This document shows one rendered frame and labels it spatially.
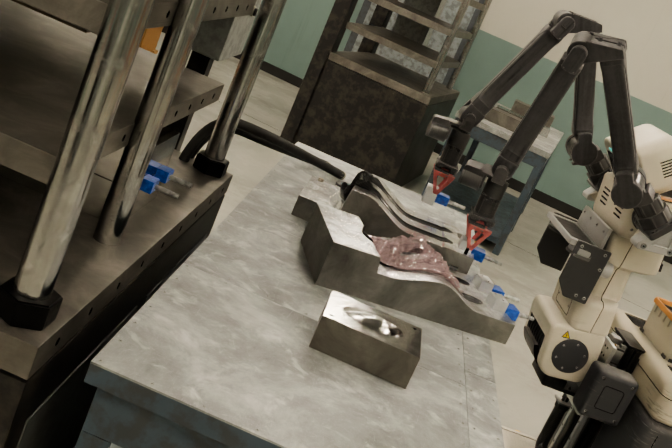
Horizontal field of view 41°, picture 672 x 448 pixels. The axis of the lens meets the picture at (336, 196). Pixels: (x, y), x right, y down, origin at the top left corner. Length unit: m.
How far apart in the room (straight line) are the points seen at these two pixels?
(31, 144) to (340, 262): 0.81
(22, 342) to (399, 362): 0.68
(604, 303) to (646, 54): 6.52
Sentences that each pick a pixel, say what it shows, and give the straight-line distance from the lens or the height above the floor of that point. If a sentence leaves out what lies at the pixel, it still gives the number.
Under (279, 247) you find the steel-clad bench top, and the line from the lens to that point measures 2.14.
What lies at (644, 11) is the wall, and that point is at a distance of 9.00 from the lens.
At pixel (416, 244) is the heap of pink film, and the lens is 2.22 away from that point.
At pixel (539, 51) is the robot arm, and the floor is 1.45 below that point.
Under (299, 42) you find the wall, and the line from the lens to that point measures 9.51.
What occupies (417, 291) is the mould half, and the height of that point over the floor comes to 0.86.
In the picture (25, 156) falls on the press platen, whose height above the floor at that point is 1.02.
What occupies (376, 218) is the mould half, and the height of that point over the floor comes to 0.89.
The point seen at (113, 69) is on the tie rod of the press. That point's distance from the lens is 1.33.
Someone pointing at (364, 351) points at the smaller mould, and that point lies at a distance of 1.70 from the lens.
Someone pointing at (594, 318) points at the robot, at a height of 0.85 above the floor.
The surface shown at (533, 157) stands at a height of 0.73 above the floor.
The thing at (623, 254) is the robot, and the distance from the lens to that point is 2.57.
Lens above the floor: 1.50
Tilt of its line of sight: 15 degrees down
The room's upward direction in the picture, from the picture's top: 23 degrees clockwise
